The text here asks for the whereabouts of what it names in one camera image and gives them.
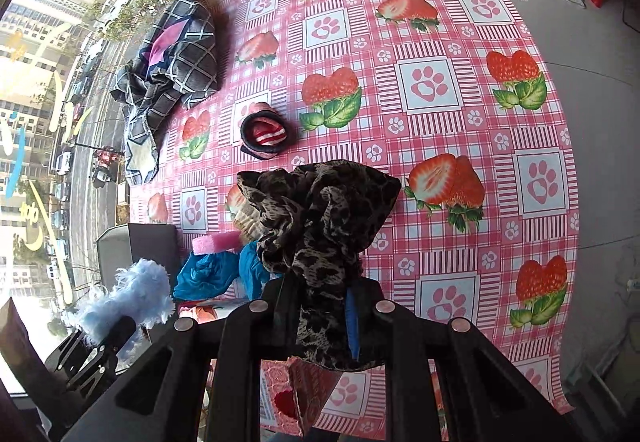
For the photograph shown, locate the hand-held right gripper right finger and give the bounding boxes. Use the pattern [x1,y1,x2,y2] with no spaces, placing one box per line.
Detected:
[347,276,583,442]

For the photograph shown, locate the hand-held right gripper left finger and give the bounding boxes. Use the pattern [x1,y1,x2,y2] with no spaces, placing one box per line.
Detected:
[65,277,302,442]

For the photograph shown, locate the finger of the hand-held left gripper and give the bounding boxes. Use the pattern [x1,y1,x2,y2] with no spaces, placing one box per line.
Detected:
[45,329,121,399]
[95,316,137,359]

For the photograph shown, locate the light blue fluffy cloth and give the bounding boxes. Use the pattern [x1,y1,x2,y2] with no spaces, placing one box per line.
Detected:
[75,258,176,349]

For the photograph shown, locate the orange white tissue pack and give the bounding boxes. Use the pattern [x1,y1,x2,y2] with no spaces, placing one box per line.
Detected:
[177,301,241,324]

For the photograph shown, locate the grey storage box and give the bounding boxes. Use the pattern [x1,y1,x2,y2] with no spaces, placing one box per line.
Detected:
[95,223,179,294]

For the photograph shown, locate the pink sponge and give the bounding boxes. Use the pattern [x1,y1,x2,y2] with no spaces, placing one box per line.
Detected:
[191,231,246,256]

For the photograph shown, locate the leopard print scarf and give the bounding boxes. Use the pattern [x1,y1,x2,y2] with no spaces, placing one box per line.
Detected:
[236,161,402,371]

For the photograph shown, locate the pink patterned box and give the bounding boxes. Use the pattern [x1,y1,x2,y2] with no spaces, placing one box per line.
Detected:
[260,356,342,438]

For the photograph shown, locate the beige cloth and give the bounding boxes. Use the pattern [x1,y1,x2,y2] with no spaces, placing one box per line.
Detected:
[231,201,262,243]

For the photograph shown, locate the rolled pink striped socks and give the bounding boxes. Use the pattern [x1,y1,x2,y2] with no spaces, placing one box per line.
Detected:
[239,103,290,159]

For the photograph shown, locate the grey plaid star cloth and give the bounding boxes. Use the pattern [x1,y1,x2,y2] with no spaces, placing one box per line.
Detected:
[110,0,221,185]

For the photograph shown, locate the strawberry print checked tablecloth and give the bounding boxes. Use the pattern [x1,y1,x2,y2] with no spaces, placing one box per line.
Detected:
[127,0,581,438]

